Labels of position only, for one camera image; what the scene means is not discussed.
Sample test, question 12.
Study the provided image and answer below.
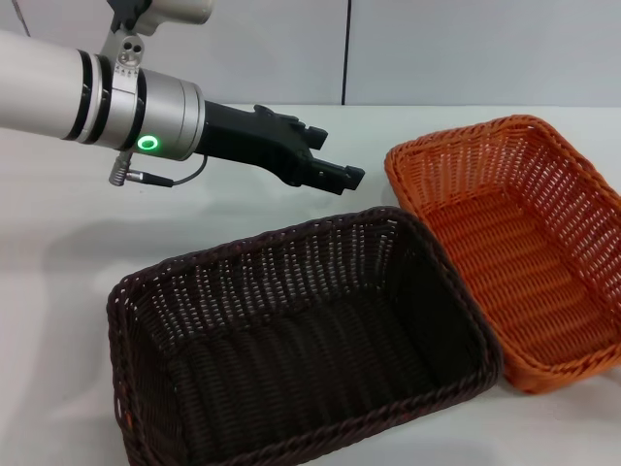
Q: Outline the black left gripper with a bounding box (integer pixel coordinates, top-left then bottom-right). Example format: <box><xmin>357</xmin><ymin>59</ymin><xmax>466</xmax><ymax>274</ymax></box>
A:
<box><xmin>196</xmin><ymin>100</ymin><xmax>366</xmax><ymax>197</ymax></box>

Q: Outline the dark brown woven basket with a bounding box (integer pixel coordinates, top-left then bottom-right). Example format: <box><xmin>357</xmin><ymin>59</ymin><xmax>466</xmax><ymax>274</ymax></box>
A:
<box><xmin>106</xmin><ymin>205</ymin><xmax>506</xmax><ymax>466</ymax></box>

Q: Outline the orange woven basket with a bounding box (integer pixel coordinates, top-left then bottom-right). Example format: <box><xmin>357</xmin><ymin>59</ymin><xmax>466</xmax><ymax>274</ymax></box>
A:
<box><xmin>384</xmin><ymin>114</ymin><xmax>621</xmax><ymax>395</ymax></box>

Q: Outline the thin black cable with plug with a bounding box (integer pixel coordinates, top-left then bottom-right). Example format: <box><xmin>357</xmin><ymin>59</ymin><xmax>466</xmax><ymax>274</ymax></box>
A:
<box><xmin>107</xmin><ymin>150</ymin><xmax>210</xmax><ymax>188</ymax></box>

